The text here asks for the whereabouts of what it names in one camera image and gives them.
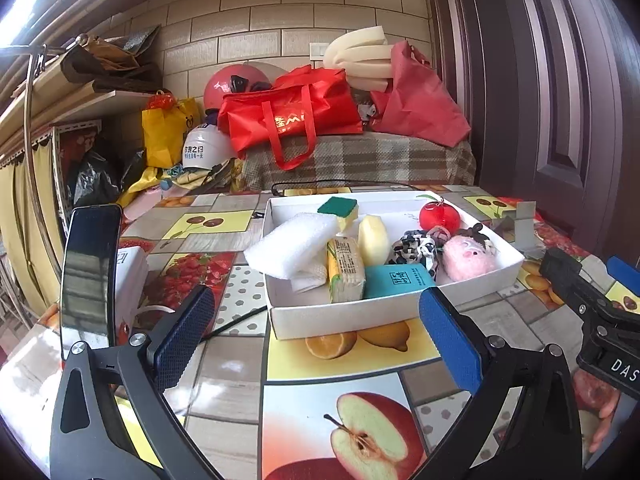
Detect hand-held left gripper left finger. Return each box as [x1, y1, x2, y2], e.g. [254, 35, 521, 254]
[49, 284, 223, 480]

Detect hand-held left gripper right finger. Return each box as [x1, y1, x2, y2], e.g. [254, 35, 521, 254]
[419, 286, 583, 480]

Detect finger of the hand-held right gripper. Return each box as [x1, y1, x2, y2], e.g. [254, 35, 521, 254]
[606, 256, 640, 316]
[540, 247, 603, 323]

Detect white cardboard box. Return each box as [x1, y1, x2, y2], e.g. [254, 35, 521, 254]
[261, 189, 526, 341]

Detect teal box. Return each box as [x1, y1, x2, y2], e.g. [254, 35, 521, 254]
[363, 263, 437, 301]

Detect pink plush doll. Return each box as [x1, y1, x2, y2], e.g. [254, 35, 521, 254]
[440, 225, 500, 282]

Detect black and white scrunchie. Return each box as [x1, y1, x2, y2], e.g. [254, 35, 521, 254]
[390, 229, 441, 273]

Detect red toy apple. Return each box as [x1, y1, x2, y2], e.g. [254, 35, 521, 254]
[417, 195, 462, 233]

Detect pale yellow octagonal sponge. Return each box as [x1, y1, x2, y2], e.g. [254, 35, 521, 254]
[357, 214, 391, 267]

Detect white foam block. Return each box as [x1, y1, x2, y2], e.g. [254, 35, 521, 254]
[243, 212, 342, 280]

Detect green and yellow sponge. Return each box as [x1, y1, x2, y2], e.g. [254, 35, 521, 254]
[317, 197, 360, 233]

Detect person's right hand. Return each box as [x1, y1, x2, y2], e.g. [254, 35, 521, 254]
[586, 396, 623, 456]

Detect white power bank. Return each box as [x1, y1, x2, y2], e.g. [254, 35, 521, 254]
[114, 246, 150, 348]

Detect fruit print tablecloth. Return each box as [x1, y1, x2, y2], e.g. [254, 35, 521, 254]
[0, 185, 640, 480]

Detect black smartphone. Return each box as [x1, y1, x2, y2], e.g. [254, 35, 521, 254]
[60, 204, 123, 361]

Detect pink case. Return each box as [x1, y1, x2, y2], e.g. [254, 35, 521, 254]
[122, 191, 163, 222]

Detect yellow cloth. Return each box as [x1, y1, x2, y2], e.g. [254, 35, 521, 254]
[120, 165, 166, 206]

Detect yellow and black bag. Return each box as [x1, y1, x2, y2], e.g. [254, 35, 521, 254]
[170, 157, 246, 193]

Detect black plastic bag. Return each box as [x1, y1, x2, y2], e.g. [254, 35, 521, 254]
[67, 147, 146, 206]

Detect white helmet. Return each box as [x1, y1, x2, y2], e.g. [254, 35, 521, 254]
[181, 127, 238, 172]

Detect plaid covered bench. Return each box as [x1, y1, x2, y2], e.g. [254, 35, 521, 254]
[240, 132, 477, 193]

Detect yellow curtain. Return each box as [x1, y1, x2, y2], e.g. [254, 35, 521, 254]
[0, 160, 66, 311]

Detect dark brown door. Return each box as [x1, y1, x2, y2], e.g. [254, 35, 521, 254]
[425, 0, 640, 281]

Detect yellow shopping bag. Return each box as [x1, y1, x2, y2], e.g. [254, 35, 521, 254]
[141, 96, 201, 168]

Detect red nonwoven bag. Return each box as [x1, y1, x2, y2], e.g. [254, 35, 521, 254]
[370, 41, 472, 148]

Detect chrome pole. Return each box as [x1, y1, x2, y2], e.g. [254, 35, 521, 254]
[0, 35, 88, 266]

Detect wooden shelf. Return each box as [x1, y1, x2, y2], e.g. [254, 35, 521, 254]
[0, 90, 161, 146]

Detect red tote bag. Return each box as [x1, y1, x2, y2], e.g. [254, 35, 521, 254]
[217, 65, 364, 171]

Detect pink helmet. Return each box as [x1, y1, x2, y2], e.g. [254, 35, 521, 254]
[203, 66, 271, 110]

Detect brown bags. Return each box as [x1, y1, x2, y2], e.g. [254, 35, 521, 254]
[60, 24, 163, 93]

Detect cream foam strips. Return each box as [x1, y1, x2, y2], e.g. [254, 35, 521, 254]
[323, 26, 401, 93]

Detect white cable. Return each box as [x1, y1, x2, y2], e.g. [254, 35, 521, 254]
[131, 304, 176, 321]

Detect black cable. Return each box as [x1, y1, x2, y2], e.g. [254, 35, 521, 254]
[200, 305, 271, 342]

